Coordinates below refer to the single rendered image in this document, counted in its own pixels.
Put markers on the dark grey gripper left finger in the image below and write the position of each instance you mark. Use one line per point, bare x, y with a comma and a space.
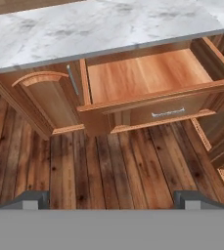
31, 199

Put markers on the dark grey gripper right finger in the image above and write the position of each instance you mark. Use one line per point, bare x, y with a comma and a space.
191, 198

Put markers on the wooden cabinet run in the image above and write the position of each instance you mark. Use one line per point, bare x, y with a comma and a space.
219, 130

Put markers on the wooden cabinet door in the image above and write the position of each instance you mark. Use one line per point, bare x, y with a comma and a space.
48, 97

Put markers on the open wooden drawer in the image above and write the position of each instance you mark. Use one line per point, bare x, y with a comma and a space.
156, 84

